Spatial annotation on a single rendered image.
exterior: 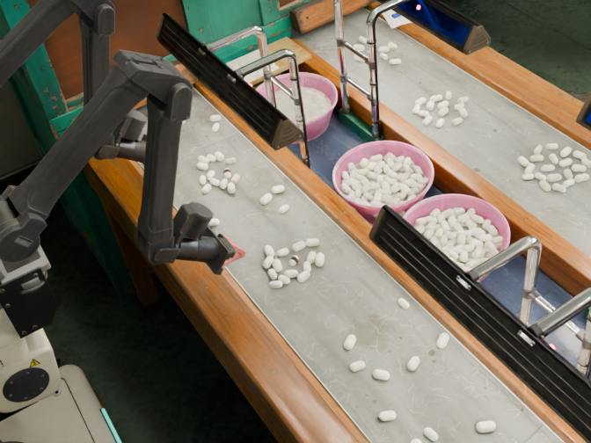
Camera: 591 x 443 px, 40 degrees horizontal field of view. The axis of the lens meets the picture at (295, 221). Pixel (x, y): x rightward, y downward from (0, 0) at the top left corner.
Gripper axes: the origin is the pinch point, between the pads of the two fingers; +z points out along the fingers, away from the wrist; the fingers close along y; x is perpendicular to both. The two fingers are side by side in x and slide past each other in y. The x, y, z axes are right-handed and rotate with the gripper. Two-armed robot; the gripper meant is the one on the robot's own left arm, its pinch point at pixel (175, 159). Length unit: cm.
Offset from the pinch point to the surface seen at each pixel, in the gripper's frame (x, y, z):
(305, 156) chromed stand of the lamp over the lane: -17.0, -18.3, 25.1
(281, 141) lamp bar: -27.3, -40.3, -6.4
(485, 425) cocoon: -5, -108, 14
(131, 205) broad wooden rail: 14.3, -3.6, -9.0
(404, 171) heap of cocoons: -27, -36, 43
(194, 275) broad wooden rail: 12.8, -36.9, -7.5
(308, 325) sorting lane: 5, -65, 5
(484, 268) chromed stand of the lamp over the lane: -36, -100, -6
